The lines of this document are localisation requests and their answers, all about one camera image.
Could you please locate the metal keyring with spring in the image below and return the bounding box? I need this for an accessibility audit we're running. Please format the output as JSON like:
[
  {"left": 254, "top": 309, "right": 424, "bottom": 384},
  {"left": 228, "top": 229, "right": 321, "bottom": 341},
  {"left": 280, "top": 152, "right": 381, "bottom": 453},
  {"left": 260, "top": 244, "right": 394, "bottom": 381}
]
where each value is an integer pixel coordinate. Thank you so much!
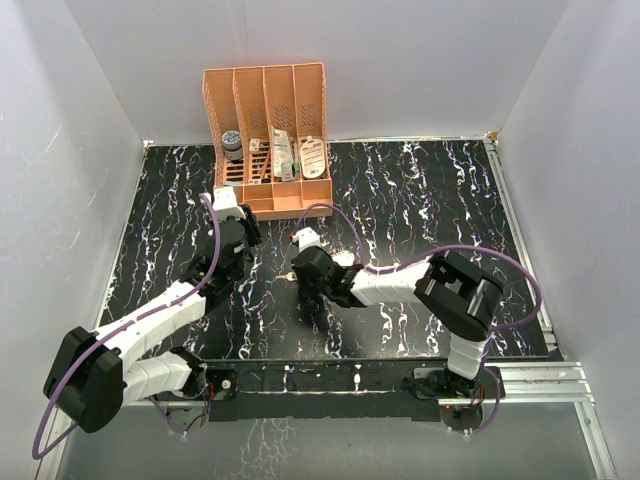
[{"left": 332, "top": 250, "right": 356, "bottom": 267}]

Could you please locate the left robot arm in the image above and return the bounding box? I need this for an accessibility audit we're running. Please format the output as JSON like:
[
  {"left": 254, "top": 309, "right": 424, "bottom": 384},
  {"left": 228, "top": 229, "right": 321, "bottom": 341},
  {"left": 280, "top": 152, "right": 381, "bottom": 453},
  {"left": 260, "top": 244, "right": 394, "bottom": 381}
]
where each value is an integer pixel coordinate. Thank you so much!
[{"left": 44, "top": 204, "right": 262, "bottom": 433}]

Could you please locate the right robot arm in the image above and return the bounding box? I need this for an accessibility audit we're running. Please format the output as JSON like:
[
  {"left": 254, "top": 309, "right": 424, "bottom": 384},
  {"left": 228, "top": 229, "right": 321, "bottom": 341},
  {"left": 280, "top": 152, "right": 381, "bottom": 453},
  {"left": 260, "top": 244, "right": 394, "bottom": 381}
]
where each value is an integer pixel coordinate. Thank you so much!
[{"left": 292, "top": 246, "right": 504, "bottom": 397}]

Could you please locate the white product packet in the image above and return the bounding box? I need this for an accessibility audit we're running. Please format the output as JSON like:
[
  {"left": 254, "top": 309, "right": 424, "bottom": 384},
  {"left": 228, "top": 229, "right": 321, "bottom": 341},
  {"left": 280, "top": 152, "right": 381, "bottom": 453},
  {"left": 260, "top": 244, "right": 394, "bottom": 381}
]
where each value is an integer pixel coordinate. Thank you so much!
[{"left": 271, "top": 128, "right": 295, "bottom": 182}]

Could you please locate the small white card box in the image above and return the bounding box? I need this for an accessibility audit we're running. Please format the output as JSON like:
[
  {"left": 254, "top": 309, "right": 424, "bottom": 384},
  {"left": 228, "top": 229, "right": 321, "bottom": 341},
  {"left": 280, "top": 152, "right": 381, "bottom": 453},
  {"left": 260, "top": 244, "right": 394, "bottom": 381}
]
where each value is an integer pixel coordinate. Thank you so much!
[{"left": 249, "top": 138, "right": 261, "bottom": 153}]

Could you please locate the grey round tin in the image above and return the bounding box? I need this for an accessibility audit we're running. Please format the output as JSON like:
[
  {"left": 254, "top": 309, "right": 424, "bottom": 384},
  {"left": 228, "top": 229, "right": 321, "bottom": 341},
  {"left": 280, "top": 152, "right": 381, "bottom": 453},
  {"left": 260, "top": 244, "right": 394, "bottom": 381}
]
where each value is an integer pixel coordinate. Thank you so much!
[{"left": 221, "top": 130, "right": 244, "bottom": 162}]

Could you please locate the oval white blister pack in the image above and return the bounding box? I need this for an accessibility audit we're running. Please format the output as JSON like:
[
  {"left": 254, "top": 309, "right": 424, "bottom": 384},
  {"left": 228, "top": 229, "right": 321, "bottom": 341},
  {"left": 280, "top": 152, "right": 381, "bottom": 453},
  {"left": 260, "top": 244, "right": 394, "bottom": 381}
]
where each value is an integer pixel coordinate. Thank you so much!
[{"left": 299, "top": 136, "right": 326, "bottom": 180}]

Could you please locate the orange plastic desk organizer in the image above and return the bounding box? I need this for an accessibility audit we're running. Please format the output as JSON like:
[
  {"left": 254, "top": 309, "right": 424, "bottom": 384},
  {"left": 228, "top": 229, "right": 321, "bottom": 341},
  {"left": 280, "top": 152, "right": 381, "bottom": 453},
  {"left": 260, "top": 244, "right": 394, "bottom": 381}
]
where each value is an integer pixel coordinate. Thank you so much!
[{"left": 202, "top": 62, "right": 333, "bottom": 220}]

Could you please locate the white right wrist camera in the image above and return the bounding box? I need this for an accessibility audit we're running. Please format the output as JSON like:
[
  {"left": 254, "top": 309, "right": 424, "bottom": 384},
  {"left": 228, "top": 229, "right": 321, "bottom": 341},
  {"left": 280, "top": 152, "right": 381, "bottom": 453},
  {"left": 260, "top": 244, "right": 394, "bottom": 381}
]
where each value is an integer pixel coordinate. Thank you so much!
[{"left": 290, "top": 227, "right": 321, "bottom": 252}]

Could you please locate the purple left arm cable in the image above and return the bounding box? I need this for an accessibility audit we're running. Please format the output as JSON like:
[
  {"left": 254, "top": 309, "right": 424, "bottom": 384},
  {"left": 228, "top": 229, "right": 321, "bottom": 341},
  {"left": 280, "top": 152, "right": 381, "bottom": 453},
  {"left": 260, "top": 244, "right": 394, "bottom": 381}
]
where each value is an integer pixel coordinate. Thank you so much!
[{"left": 32, "top": 193, "right": 224, "bottom": 460}]

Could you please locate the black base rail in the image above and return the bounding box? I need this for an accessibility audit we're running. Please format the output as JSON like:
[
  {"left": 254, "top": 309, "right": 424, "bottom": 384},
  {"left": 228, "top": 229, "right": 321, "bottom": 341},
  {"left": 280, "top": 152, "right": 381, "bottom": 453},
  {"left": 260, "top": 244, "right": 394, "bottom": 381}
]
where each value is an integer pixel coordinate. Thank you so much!
[{"left": 149, "top": 357, "right": 501, "bottom": 425}]

